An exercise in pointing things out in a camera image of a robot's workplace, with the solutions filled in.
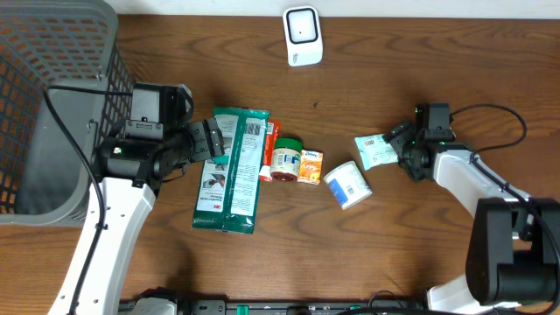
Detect light green tissue packet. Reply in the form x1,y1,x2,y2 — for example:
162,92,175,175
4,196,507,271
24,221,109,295
354,134,398,170

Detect tall green white packet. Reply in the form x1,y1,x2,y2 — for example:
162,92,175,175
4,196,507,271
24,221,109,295
192,107,270,235

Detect red stick sachet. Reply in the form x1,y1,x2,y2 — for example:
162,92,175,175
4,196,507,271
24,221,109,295
259,120,281,182

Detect white tub container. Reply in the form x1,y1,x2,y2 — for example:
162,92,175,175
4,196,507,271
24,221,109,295
324,161,373,210

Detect green lid jar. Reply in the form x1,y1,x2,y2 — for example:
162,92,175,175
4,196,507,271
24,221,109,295
270,137,303,182

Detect orange snack packet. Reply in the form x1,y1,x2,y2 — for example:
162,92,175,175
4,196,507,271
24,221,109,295
297,150,324,185

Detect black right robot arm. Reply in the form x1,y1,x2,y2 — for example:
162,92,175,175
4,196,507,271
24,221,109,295
382,122,559,314

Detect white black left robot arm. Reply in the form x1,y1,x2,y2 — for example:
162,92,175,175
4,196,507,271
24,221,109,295
49,118,224,314

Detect white barcode scanner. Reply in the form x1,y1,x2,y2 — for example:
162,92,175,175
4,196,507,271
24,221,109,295
283,5,324,67

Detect grey plastic mesh basket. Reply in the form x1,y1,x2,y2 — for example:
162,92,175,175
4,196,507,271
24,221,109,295
1,0,133,226

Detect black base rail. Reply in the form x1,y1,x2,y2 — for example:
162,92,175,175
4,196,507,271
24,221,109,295
117,298,430,315

